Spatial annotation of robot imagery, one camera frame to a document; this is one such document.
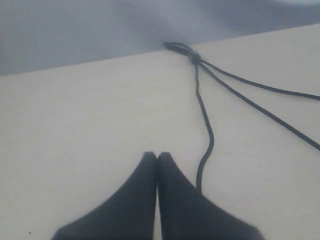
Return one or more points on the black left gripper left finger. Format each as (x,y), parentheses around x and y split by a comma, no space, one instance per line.
(129,214)

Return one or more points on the grey backdrop cloth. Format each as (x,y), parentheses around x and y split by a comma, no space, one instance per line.
(43,34)

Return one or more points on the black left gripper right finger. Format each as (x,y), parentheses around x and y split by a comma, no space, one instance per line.
(186,214)

